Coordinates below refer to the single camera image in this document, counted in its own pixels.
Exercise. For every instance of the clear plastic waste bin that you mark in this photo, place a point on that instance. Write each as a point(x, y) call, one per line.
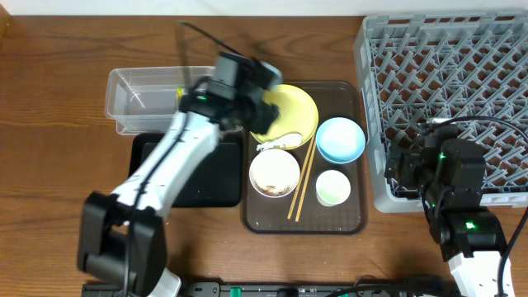
point(143, 100)

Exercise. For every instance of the grey plastic dishwasher rack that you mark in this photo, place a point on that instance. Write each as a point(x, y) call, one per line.
point(421, 68)

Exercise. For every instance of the yellow plate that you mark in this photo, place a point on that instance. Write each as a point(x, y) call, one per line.
point(298, 114)

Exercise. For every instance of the light blue bowl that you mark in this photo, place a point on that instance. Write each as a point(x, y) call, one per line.
point(340, 140)

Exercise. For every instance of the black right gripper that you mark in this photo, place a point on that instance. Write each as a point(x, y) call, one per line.
point(399, 166)

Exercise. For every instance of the black waste tray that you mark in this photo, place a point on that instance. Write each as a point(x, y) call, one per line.
point(217, 181)

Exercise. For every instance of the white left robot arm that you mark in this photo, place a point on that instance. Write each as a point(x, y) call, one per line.
point(121, 237)

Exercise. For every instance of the left wooden chopstick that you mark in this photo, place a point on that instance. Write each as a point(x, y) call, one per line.
point(302, 172)

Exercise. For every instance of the right wooden chopstick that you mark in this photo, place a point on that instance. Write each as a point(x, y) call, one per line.
point(306, 178)

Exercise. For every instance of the white wrapper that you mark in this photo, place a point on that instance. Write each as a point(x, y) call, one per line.
point(287, 141)

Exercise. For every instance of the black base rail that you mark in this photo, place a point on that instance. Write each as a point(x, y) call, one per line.
point(213, 289)

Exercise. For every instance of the yellow green drink bottle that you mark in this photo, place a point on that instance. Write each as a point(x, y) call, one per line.
point(180, 92)

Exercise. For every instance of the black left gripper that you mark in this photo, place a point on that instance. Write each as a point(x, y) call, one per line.
point(266, 116)

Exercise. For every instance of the wooden chopstick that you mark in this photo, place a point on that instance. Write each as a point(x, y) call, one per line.
point(302, 172)
point(306, 178)

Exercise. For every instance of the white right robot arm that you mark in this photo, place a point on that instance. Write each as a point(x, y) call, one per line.
point(448, 173)

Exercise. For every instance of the pale green cup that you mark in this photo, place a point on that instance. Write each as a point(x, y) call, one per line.
point(332, 188)

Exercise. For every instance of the pink rice bowl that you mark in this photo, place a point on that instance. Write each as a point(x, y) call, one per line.
point(274, 173)

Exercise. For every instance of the dark brown serving tray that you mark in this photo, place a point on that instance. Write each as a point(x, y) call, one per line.
point(269, 215)

